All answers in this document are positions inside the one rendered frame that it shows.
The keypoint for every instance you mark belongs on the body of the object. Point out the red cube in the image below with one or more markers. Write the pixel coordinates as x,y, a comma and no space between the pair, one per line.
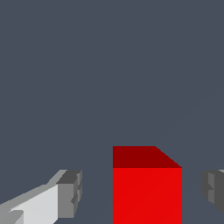
147,192

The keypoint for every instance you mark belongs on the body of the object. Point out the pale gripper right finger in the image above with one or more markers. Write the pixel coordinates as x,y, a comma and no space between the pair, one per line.
215,189

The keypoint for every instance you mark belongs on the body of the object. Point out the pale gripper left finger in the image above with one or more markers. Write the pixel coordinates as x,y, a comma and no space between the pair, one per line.
43,202

